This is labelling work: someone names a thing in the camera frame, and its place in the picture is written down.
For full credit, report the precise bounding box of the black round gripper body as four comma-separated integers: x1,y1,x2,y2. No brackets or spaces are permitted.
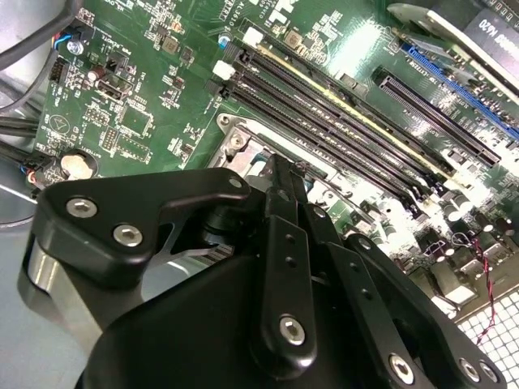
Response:
80,251,382,389

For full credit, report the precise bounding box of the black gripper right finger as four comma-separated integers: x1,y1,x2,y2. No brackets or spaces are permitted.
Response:
292,160,508,389

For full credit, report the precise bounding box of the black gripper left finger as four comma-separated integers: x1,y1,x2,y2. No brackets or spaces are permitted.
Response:
18,153,318,368

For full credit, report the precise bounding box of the metal socket cover frame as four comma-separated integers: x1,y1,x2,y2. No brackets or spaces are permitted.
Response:
242,123,341,203

